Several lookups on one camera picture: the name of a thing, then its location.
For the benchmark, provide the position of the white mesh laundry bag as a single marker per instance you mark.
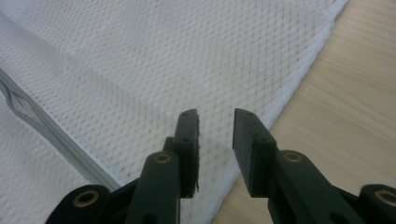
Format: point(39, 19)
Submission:
point(155, 62)

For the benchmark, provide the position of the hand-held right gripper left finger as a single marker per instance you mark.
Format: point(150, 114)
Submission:
point(183, 149)

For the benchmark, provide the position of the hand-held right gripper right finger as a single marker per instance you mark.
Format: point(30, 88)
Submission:
point(258, 158)

